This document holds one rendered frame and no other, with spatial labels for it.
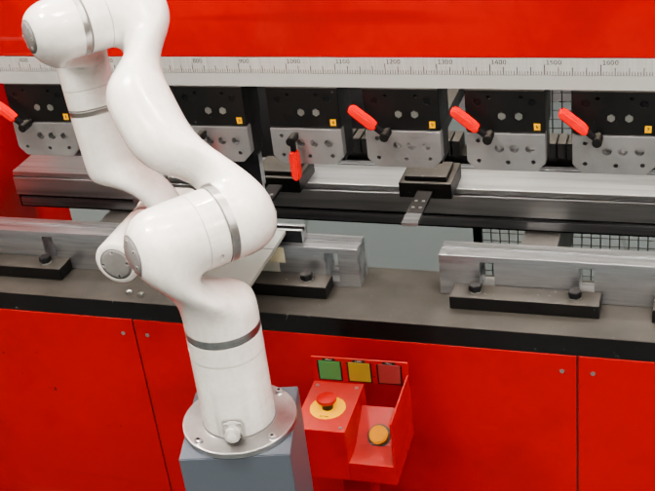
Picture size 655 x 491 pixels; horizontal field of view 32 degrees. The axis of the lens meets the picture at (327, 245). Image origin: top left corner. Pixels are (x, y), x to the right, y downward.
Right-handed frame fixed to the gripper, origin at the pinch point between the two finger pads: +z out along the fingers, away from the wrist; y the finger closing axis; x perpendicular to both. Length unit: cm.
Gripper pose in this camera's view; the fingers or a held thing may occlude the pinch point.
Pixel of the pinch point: (186, 183)
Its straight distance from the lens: 229.5
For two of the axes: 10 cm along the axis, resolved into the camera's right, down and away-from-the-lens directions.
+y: 9.5, 0.4, -3.2
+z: 3.0, -4.9, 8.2
